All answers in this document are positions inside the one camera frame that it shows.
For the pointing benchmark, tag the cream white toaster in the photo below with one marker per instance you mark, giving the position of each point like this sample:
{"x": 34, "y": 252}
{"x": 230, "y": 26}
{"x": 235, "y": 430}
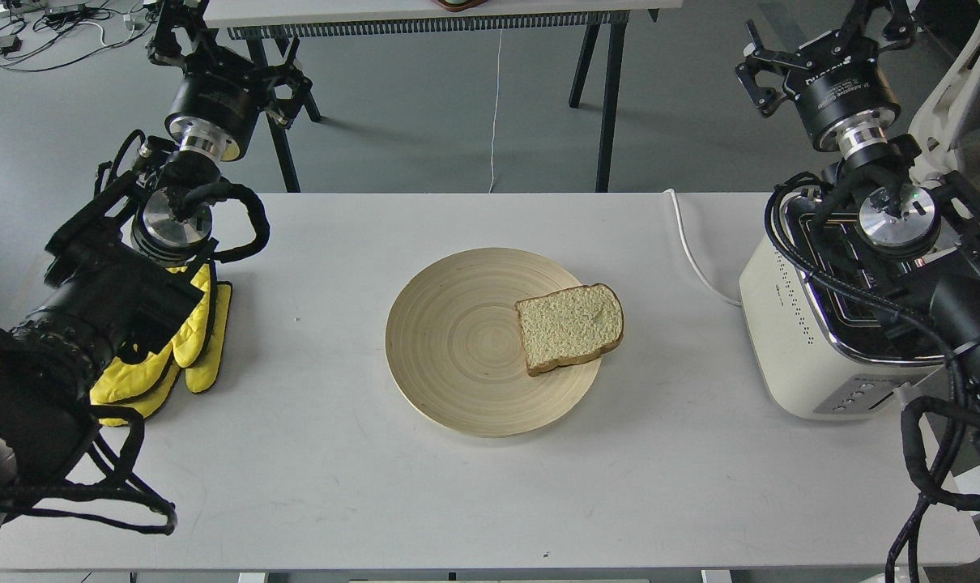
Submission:
{"x": 822, "y": 356}

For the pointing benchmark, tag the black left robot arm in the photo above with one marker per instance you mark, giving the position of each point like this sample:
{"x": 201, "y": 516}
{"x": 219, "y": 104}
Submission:
{"x": 123, "y": 269}

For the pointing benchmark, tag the round wooden plate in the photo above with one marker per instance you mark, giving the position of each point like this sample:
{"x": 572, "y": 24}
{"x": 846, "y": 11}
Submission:
{"x": 453, "y": 344}

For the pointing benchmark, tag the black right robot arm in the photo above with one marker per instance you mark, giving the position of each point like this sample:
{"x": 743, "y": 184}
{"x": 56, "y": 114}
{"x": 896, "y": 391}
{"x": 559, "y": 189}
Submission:
{"x": 940, "y": 436}

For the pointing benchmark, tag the white chair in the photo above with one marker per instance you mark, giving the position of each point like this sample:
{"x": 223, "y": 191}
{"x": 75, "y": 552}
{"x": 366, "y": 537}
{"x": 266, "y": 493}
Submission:
{"x": 947, "y": 115}

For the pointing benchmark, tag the slice of bread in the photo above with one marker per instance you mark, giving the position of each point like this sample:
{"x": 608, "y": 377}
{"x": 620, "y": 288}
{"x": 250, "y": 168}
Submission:
{"x": 569, "y": 327}

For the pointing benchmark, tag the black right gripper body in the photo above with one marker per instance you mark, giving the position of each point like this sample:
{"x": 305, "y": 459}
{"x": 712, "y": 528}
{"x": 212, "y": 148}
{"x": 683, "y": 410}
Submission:
{"x": 838, "y": 86}

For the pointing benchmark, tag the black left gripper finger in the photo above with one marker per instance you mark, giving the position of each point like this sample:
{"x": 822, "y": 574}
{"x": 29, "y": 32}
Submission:
{"x": 164, "y": 49}
{"x": 288, "y": 89}

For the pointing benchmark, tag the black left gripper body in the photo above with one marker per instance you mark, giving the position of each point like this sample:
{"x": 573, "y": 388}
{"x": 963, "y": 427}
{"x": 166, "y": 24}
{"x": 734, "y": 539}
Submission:
{"x": 217, "y": 107}

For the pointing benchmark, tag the yellow oven glove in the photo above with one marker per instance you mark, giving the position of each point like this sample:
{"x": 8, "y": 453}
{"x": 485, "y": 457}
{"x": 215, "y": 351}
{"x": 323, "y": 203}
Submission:
{"x": 193, "y": 355}

